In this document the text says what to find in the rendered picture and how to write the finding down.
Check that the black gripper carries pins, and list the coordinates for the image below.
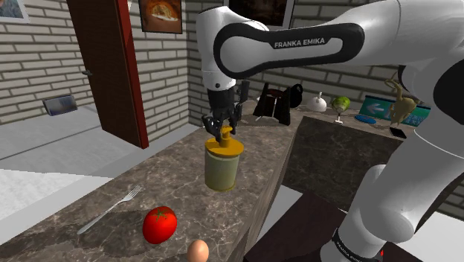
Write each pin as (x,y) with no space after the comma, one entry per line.
(222,101)

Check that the green soap dispenser yellow pump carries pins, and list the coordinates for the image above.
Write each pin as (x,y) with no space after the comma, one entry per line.
(222,167)

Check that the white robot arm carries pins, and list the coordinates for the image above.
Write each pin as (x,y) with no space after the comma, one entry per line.
(391,43)

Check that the black pepper mill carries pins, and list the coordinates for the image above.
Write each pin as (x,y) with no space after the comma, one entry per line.
(245,90)

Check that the black kettle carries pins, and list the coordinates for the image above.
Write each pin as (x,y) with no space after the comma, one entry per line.
(296,96)

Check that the white teapot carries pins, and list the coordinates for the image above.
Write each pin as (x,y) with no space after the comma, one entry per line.
(316,104)

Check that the green goblet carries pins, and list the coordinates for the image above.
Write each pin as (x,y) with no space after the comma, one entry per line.
(341,104)

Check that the red tomato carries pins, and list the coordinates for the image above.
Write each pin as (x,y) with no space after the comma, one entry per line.
(159,225)

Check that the brown door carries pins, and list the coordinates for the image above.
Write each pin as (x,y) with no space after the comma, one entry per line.
(105,65)

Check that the brown egg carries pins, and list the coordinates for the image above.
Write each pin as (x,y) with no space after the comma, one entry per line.
(198,252)

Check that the dark brown robot stand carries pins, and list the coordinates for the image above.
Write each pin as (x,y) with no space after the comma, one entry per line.
(301,232)

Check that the blue plate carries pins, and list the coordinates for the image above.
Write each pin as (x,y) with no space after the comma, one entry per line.
(365,119)

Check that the teal box with arrow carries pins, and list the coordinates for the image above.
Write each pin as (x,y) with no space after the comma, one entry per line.
(375,108)

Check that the silver fork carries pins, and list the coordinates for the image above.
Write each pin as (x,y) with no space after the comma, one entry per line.
(105,213)

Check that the black phone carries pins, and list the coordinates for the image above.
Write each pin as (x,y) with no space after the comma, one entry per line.
(398,133)

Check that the golden figure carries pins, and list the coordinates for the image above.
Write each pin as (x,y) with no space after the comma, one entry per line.
(401,107)

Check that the dark wall picture white frame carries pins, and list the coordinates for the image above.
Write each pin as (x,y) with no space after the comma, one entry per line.
(261,11)

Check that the wall picture of bread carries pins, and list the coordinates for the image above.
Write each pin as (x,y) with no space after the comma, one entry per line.
(160,16)

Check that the grey wall-mounted panel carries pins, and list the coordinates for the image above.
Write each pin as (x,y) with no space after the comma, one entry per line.
(60,105)

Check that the white-framed wall picture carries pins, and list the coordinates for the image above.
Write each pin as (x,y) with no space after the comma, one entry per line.
(11,9)

